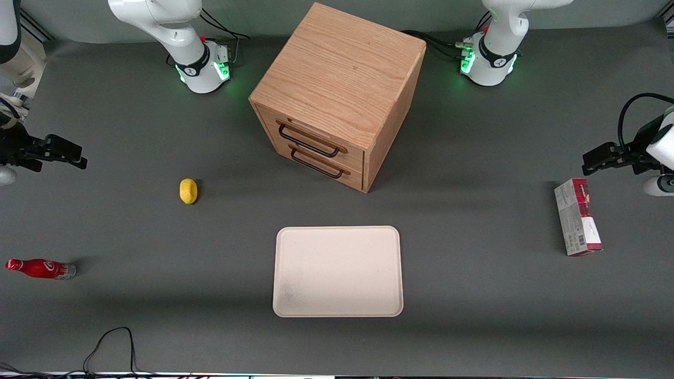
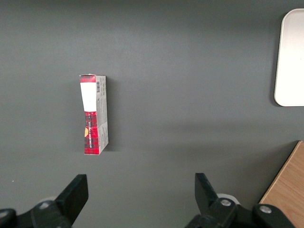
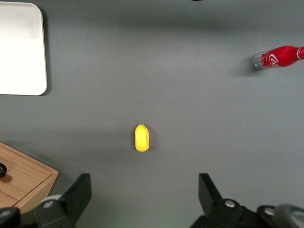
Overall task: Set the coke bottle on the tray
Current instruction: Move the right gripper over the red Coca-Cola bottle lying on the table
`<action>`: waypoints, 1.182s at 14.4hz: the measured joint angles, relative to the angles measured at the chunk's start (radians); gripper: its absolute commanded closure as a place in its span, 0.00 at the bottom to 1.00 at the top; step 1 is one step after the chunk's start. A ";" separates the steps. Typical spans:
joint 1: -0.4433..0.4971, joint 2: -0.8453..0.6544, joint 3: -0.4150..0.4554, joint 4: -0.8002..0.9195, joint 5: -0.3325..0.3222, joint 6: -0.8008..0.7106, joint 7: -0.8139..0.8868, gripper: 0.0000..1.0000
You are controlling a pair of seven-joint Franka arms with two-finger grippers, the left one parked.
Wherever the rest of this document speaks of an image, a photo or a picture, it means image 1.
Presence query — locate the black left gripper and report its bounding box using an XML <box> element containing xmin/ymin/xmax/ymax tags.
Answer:
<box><xmin>582</xmin><ymin>116</ymin><xmax>663</xmax><ymax>176</ymax></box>

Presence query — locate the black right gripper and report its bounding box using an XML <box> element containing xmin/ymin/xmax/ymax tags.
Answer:
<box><xmin>0</xmin><ymin>123</ymin><xmax>88</xmax><ymax>173</ymax></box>

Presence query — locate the red coke bottle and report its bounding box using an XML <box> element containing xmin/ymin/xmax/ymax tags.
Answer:
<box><xmin>5</xmin><ymin>258</ymin><xmax>77</xmax><ymax>281</ymax></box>

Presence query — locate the cream rectangular tray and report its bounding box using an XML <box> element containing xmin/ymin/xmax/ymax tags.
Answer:
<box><xmin>272</xmin><ymin>226</ymin><xmax>404</xmax><ymax>318</ymax></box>

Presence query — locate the grey and red carton box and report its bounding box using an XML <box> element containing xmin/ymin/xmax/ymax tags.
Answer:
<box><xmin>553</xmin><ymin>178</ymin><xmax>604</xmax><ymax>257</ymax></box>

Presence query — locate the yellow lemon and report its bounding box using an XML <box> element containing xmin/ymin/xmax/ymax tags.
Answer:
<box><xmin>179</xmin><ymin>178</ymin><xmax>199</xmax><ymax>205</ymax></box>

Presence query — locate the wooden two-drawer cabinet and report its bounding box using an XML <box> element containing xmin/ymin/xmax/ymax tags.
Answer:
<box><xmin>249</xmin><ymin>2</ymin><xmax>427</xmax><ymax>194</ymax></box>

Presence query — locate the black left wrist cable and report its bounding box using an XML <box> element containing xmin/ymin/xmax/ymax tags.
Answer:
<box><xmin>617</xmin><ymin>93</ymin><xmax>674</xmax><ymax>154</ymax></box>

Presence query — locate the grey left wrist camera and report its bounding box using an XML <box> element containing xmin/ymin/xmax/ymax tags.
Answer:
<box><xmin>642</xmin><ymin>175</ymin><xmax>674</xmax><ymax>197</ymax></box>

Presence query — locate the thin black looped cable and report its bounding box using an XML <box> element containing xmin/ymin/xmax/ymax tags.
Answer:
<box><xmin>0</xmin><ymin>326</ymin><xmax>211</xmax><ymax>379</ymax></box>

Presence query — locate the black left arm base cable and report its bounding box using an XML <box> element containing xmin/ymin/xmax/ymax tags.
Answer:
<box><xmin>402</xmin><ymin>11</ymin><xmax>491</xmax><ymax>62</ymax></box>

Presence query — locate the black arm base cable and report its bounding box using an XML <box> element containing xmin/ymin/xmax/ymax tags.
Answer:
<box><xmin>199</xmin><ymin>7</ymin><xmax>251</xmax><ymax>67</ymax></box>
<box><xmin>402</xmin><ymin>11</ymin><xmax>491</xmax><ymax>62</ymax></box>

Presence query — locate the black right arm base cable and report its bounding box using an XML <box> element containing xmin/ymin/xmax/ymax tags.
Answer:
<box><xmin>199</xmin><ymin>7</ymin><xmax>251</xmax><ymax>67</ymax></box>

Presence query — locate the black metal drawer handle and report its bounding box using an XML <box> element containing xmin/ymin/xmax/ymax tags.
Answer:
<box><xmin>275</xmin><ymin>119</ymin><xmax>349</xmax><ymax>158</ymax></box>
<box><xmin>288</xmin><ymin>147</ymin><xmax>351</xmax><ymax>180</ymax></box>

